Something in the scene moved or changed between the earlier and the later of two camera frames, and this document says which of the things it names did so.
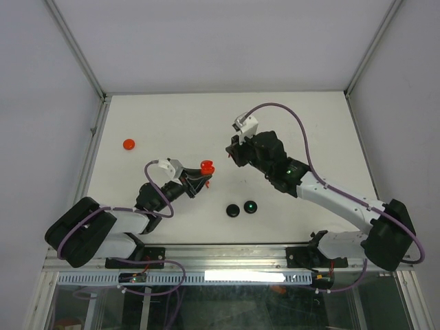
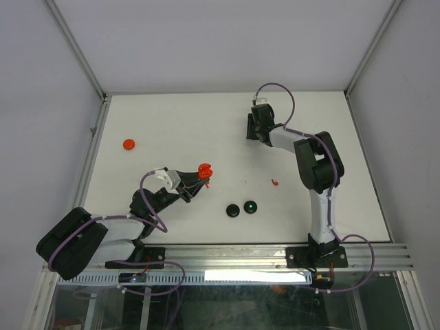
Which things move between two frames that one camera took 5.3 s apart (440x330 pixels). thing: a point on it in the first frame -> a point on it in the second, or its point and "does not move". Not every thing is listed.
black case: [250, 207] does not move
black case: [232, 210] does not move
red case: [128, 144] does not move
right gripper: [235, 149] -> [249, 133]
